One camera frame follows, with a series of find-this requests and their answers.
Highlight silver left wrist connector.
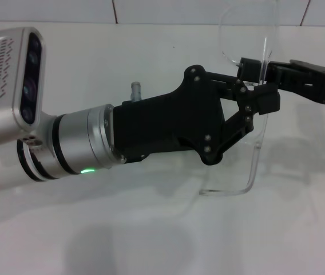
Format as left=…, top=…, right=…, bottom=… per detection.
left=130, top=81, right=142, bottom=101

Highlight clear white glasses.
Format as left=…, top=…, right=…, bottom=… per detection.
left=199, top=0, right=280, bottom=198

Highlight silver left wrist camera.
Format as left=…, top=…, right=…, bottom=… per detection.
left=0, top=27, right=48, bottom=148

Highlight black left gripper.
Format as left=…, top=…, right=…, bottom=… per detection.
left=112, top=65, right=226, bottom=166

